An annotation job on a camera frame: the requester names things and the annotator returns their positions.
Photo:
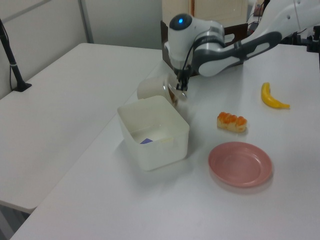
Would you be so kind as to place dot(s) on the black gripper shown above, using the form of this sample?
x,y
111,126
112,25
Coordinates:
x,y
183,76

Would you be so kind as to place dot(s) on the white cup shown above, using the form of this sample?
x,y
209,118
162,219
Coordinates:
x,y
150,88

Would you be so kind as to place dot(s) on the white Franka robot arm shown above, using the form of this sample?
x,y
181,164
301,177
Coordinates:
x,y
225,47

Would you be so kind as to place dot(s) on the white translucent plastic bin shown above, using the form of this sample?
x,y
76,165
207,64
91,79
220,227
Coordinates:
x,y
155,135

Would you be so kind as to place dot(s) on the toy salmon roe sushi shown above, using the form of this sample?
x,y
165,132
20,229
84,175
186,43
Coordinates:
x,y
231,121

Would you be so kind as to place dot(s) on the purple flat item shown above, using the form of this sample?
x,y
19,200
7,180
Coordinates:
x,y
146,141

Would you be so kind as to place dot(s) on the yellow toy banana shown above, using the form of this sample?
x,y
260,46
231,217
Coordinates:
x,y
268,98

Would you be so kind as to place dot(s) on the pink round plate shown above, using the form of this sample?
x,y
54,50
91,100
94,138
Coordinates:
x,y
240,163

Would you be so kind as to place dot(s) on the black device on table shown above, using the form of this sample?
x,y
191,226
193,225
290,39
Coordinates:
x,y
313,40

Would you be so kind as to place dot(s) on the black camera stand pole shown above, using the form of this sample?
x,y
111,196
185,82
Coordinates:
x,y
15,67

